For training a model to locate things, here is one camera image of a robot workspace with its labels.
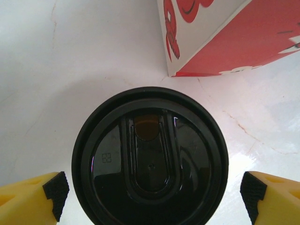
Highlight red white paper bag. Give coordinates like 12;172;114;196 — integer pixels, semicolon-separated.
156;0;300;77

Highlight black plastic cup lid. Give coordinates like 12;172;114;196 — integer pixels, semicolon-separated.
71;86;227;225

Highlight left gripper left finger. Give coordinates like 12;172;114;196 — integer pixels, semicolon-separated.
0;171;70;225

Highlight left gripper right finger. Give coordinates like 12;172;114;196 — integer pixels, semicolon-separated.
240;171;300;225

